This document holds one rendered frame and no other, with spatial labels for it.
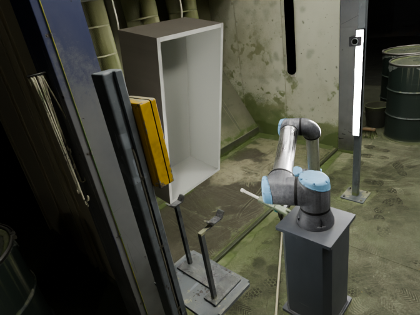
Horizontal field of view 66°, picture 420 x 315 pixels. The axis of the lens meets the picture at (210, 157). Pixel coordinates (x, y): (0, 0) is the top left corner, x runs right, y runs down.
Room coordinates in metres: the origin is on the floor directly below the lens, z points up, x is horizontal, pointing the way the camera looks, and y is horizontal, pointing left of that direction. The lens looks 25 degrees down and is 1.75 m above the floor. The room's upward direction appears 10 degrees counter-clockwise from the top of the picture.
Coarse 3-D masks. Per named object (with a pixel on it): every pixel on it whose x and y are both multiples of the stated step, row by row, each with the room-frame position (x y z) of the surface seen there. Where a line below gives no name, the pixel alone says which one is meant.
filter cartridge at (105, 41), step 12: (84, 0) 3.00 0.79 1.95; (96, 0) 3.06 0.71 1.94; (84, 12) 3.00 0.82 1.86; (96, 12) 3.04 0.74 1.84; (96, 24) 3.03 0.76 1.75; (108, 24) 3.14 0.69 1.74; (96, 36) 3.04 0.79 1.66; (108, 36) 3.09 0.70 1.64; (96, 48) 3.03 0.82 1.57; (108, 48) 3.06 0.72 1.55; (108, 60) 3.04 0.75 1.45
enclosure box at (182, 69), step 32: (128, 32) 2.07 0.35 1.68; (160, 32) 2.04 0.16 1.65; (192, 32) 2.11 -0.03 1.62; (128, 64) 2.12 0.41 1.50; (160, 64) 1.93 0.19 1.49; (192, 64) 2.57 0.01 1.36; (160, 96) 1.95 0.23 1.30; (192, 96) 2.61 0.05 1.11; (192, 128) 2.66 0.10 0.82; (192, 160) 2.66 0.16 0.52; (160, 192) 2.13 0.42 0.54
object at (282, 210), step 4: (244, 192) 2.30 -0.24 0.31; (248, 192) 2.28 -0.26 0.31; (252, 196) 2.24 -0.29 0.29; (256, 196) 2.22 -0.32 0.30; (260, 196) 2.21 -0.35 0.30; (260, 200) 2.18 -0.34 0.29; (264, 204) 2.15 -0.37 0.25; (268, 204) 2.12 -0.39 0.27; (272, 204) 2.11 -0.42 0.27; (276, 204) 2.10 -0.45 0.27; (272, 208) 2.10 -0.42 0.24; (276, 208) 2.07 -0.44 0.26; (280, 208) 2.06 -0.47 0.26; (284, 208) 2.05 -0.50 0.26; (280, 212) 2.07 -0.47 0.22; (284, 212) 2.02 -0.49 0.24; (288, 212) 2.01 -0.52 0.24; (280, 216) 2.11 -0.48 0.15; (280, 220) 2.15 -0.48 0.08
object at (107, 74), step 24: (96, 72) 0.85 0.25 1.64; (120, 72) 0.83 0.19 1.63; (120, 96) 0.83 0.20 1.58; (120, 120) 0.81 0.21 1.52; (120, 144) 0.81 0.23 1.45; (120, 168) 0.84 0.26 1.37; (144, 168) 0.83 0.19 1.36; (144, 192) 0.82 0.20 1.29; (144, 216) 0.80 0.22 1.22; (144, 240) 0.83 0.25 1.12; (168, 264) 0.83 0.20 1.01; (168, 288) 0.81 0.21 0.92; (168, 312) 0.82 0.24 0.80
